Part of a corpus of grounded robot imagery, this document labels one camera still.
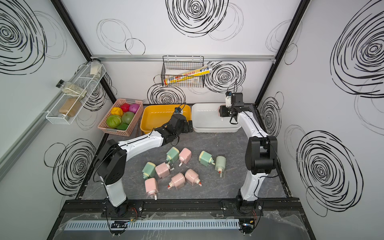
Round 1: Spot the pink perforated basket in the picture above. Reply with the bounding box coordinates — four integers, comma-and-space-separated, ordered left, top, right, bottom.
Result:
98, 99, 144, 137

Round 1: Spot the white plastic storage box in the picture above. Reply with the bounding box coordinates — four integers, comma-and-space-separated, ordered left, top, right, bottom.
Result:
192, 103, 241, 133

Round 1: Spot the black wire wall basket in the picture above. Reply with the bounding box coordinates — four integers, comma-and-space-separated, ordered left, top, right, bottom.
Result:
161, 55, 205, 88

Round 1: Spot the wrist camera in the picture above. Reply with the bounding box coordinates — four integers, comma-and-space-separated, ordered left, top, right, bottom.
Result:
225, 91, 232, 108
174, 107, 183, 114

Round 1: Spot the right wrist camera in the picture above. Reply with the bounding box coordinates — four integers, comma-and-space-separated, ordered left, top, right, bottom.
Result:
225, 91, 232, 108

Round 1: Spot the clear jar on shelf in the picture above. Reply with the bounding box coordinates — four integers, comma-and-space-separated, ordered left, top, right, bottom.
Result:
90, 58, 102, 77

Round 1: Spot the green sharpener right round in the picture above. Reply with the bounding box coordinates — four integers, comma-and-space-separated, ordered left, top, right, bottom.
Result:
215, 156, 227, 177

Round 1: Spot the green sharpener right square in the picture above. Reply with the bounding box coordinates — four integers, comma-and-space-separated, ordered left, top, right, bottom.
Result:
199, 151, 215, 167

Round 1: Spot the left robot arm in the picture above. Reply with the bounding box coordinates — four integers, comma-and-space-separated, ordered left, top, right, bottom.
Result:
95, 113, 193, 209

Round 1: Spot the light green toy apple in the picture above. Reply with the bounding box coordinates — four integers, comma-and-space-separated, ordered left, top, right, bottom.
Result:
122, 112, 135, 125

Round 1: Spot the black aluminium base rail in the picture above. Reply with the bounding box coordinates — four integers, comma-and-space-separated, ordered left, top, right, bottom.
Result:
62, 198, 302, 217

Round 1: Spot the magenta toy fruit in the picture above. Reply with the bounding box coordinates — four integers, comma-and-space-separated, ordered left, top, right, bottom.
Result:
129, 104, 140, 114

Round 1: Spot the yellow red tube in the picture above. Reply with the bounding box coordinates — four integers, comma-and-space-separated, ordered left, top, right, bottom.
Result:
164, 66, 212, 86

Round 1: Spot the brown block on shelf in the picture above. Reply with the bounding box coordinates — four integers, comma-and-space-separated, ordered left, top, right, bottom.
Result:
59, 98, 82, 118

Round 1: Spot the red toy fruit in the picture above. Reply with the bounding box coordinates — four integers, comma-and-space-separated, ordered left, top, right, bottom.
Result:
120, 103, 131, 113

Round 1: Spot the green toy cabbage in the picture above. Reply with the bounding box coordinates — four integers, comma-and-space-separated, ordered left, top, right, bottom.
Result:
106, 115, 122, 129

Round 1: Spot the white wire wall shelf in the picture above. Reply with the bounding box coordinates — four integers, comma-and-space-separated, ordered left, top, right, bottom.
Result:
46, 61, 107, 125

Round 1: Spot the pink sharpener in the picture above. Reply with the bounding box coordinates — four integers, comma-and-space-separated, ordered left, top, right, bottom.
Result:
217, 107, 222, 117
179, 148, 192, 167
155, 163, 175, 179
185, 169, 202, 187
168, 173, 186, 190
145, 178, 159, 201

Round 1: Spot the bottle lying on shelf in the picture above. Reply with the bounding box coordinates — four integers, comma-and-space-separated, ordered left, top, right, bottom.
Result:
56, 80, 88, 99

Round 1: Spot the yellow toy fruit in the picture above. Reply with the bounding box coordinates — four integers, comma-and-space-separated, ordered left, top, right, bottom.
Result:
110, 107, 124, 117

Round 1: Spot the yellow plastic storage box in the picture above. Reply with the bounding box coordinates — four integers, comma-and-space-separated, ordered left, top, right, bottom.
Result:
140, 104, 193, 134

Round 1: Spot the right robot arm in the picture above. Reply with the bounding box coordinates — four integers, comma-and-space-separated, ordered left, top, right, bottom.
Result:
219, 91, 278, 215

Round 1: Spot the white slotted cable duct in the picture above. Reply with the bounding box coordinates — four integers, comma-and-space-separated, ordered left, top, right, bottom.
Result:
64, 219, 240, 231

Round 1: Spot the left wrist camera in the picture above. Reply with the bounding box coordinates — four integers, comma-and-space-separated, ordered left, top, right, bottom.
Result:
174, 107, 183, 114

